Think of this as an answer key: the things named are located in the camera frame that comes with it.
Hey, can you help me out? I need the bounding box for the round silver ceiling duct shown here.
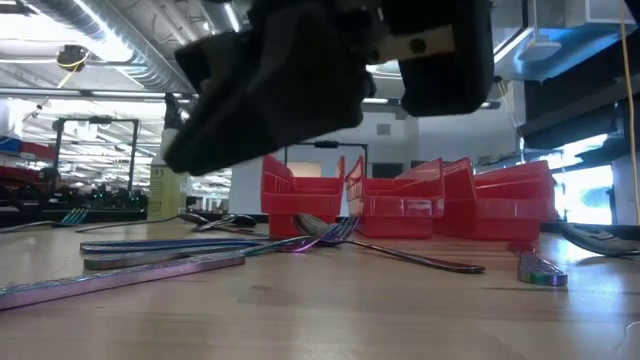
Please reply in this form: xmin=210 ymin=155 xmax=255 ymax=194
xmin=199 ymin=0 xmax=246 ymax=36

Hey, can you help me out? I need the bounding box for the iridescent fork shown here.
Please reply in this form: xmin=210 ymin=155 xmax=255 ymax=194
xmin=239 ymin=215 xmax=361 ymax=257
xmin=0 ymin=207 xmax=90 ymax=235

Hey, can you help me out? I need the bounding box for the white ceiling unit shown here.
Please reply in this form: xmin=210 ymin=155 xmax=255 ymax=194
xmin=517 ymin=39 xmax=564 ymax=64

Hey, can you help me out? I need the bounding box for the black dome ceiling device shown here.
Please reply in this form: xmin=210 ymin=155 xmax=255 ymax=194
xmin=55 ymin=43 xmax=92 ymax=74

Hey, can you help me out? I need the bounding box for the black doorway frame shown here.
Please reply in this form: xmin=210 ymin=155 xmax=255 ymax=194
xmin=283 ymin=140 xmax=370 ymax=166

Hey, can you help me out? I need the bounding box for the background workbench with equipment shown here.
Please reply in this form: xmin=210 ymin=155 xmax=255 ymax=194
xmin=0 ymin=169 xmax=150 ymax=212

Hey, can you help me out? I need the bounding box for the spray bottle with black trigger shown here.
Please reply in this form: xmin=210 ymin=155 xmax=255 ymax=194
xmin=148 ymin=92 xmax=190 ymax=221

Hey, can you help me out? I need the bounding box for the white cable loop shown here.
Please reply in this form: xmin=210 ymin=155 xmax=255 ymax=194
xmin=613 ymin=319 xmax=640 ymax=360

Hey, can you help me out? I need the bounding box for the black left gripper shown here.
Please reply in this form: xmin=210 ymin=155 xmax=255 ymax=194
xmin=372 ymin=0 xmax=496 ymax=119

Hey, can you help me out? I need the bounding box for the red plastic storage bin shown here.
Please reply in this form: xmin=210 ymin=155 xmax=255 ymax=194
xmin=259 ymin=153 xmax=347 ymax=239
xmin=344 ymin=155 xmax=446 ymax=240
xmin=433 ymin=157 xmax=560 ymax=243

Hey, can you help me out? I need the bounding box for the bright window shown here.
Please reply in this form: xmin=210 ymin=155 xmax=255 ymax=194
xmin=552 ymin=132 xmax=616 ymax=226

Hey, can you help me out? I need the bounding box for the black background rig frame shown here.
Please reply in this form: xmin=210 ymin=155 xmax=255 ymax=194
xmin=51 ymin=115 xmax=141 ymax=199

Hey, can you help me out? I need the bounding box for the yellow hanging cable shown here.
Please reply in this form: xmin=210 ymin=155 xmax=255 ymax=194
xmin=618 ymin=0 xmax=640 ymax=226

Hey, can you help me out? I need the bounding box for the long ceiling light bar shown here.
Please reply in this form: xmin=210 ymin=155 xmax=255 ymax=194
xmin=0 ymin=87 xmax=502 ymax=110

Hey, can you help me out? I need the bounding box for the large silver ventilation duct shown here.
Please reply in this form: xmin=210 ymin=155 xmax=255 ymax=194
xmin=24 ymin=0 xmax=196 ymax=94

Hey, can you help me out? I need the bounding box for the black wall monitor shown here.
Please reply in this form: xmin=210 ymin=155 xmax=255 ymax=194
xmin=370 ymin=162 xmax=404 ymax=180

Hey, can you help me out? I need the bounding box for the red storage rack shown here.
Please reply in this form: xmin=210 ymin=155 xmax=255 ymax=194
xmin=0 ymin=134 xmax=56 ymax=211

